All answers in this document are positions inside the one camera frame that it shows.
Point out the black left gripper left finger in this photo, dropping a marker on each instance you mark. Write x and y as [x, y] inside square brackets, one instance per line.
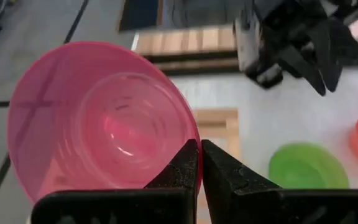
[154, 205]

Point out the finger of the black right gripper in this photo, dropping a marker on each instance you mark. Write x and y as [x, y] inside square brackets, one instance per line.
[303, 68]
[328, 49]

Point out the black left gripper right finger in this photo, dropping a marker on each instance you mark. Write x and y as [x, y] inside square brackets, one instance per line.
[244, 205]

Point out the pink plastic cup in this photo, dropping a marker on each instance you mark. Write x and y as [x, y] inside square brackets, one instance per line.
[89, 109]

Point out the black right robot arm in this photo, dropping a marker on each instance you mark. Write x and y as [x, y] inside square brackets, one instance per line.
[357, 7]

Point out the green plastic cup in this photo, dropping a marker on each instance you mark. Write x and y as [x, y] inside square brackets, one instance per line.
[306, 168]

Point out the wide wooden slatted panel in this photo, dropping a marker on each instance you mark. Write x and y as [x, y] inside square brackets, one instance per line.
[179, 40]

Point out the dark blue panel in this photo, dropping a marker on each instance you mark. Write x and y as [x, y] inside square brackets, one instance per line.
[138, 15]

